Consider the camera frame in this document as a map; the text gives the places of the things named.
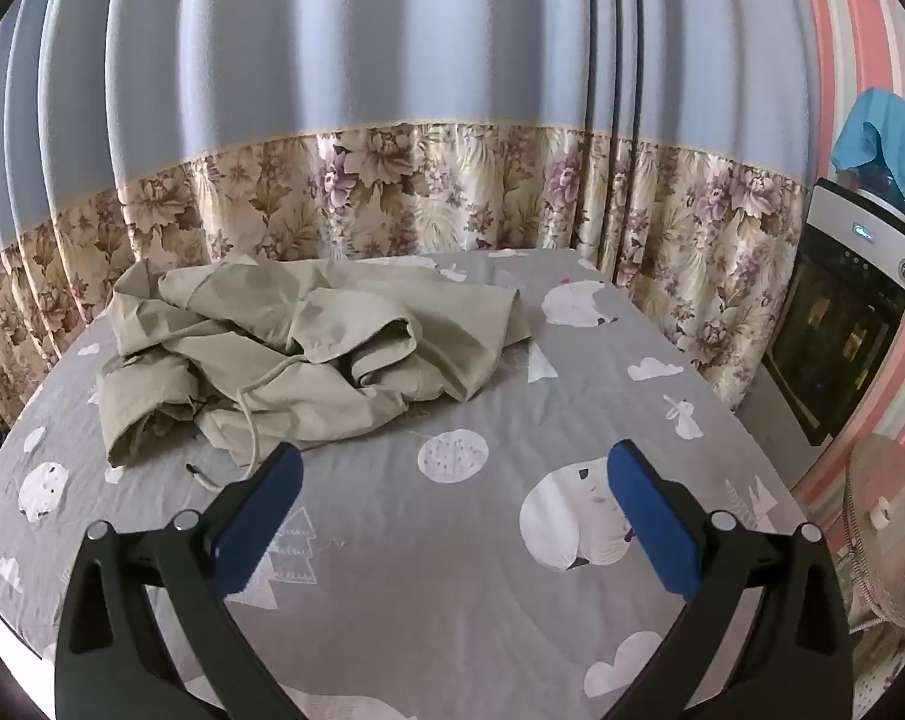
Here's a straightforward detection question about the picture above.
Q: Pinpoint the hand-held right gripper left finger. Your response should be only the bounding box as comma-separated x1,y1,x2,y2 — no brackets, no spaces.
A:
53,442,305,720

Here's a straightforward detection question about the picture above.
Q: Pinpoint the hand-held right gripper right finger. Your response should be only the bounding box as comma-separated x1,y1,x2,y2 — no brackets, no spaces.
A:
603,440,853,720

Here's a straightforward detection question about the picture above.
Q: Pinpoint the beige hooded jacket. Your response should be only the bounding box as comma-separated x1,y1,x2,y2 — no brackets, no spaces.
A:
96,253,532,490

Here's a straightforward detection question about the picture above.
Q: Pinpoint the bed with grey printed sheet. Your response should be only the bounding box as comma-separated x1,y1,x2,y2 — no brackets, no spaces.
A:
0,247,810,720

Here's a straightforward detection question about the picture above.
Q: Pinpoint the beige standing fan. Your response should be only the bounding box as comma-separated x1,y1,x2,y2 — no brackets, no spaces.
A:
843,435,905,631

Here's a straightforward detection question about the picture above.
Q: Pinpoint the white and black water dispenser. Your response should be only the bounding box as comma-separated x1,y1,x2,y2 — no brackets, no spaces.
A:
762,178,905,447

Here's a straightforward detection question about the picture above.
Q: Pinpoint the blue water bottle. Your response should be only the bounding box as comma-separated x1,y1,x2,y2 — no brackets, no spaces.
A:
861,154,905,205

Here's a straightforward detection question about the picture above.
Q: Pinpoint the blue cloth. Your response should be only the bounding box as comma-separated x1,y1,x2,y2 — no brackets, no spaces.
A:
831,88,905,222

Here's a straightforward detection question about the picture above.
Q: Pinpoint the blue curtain with floral border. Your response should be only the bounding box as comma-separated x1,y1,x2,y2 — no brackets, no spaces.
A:
0,0,825,428

